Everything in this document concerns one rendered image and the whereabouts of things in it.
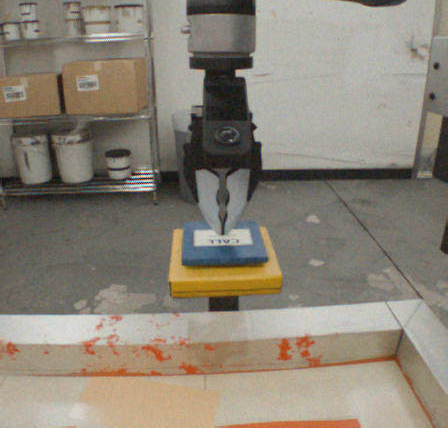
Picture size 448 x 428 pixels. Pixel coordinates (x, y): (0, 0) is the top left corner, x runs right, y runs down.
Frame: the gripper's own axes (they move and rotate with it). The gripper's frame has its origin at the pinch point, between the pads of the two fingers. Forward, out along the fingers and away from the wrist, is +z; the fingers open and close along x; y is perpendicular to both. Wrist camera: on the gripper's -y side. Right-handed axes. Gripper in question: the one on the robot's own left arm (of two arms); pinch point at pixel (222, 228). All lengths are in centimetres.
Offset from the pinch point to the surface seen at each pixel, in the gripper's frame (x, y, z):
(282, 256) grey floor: -44, 160, 98
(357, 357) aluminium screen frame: -9.9, -21.0, 2.0
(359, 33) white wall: -128, 290, -28
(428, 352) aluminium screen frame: -14.1, -23.9, -0.7
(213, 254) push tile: 1.3, -4.1, 1.3
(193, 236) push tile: 3.6, 0.5, 1.3
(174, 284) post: 5.8, -6.5, 3.6
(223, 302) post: 0.1, -1.9, 9.7
